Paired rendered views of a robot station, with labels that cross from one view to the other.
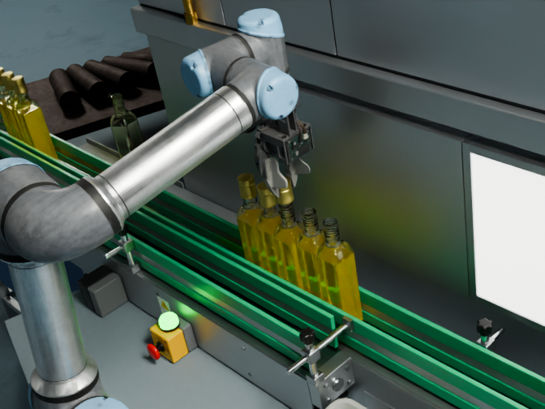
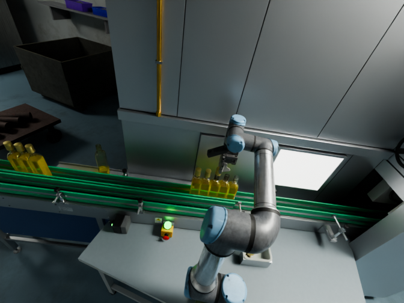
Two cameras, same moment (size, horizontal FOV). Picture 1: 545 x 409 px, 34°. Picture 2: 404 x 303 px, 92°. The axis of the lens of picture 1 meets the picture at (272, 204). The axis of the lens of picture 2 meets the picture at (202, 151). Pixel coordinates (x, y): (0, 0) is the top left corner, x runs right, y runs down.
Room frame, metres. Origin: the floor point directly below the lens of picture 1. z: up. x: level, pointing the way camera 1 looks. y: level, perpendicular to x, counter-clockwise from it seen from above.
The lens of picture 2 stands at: (1.09, 0.73, 1.98)
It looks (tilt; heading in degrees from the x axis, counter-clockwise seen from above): 40 degrees down; 303
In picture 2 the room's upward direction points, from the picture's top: 11 degrees clockwise
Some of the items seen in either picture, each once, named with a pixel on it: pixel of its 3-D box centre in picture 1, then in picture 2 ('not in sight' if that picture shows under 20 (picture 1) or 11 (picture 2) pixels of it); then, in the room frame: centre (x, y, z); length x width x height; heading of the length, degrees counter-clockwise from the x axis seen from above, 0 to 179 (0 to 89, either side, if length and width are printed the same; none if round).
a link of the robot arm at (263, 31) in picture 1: (261, 45); (235, 127); (1.42, -0.03, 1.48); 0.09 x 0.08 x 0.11; 122
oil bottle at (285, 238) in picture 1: (297, 265); (213, 190); (1.44, -0.03, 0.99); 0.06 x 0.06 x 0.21; 37
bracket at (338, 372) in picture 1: (332, 381); not in sight; (1.24, -0.05, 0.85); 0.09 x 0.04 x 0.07; 128
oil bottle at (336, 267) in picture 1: (339, 285); (230, 192); (1.35, -0.10, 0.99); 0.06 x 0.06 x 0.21; 37
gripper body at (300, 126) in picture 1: (281, 125); (229, 152); (1.42, -0.04, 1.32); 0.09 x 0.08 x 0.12; 37
